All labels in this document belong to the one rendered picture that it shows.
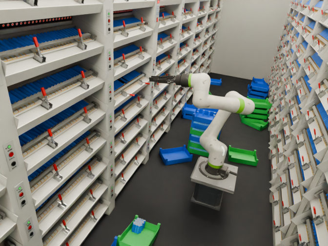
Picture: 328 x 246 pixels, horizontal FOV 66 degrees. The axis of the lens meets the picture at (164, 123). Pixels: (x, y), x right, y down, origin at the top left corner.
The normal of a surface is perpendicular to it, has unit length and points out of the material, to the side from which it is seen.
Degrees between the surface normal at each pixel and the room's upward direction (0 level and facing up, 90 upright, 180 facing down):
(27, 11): 111
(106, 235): 0
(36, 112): 21
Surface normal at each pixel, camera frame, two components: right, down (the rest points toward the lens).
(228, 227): 0.09, -0.87
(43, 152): 0.41, -0.73
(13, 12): 0.84, 0.53
